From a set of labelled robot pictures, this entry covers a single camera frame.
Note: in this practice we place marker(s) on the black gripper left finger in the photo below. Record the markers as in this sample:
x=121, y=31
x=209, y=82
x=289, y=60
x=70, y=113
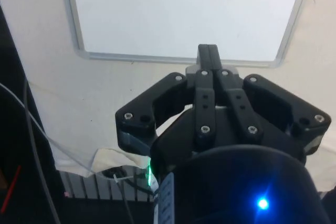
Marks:
x=147, y=108

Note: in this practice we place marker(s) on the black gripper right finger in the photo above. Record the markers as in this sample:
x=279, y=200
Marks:
x=283, y=100

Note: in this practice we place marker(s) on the flat whiteboard with silver frame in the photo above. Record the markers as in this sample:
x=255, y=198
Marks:
x=170, y=11

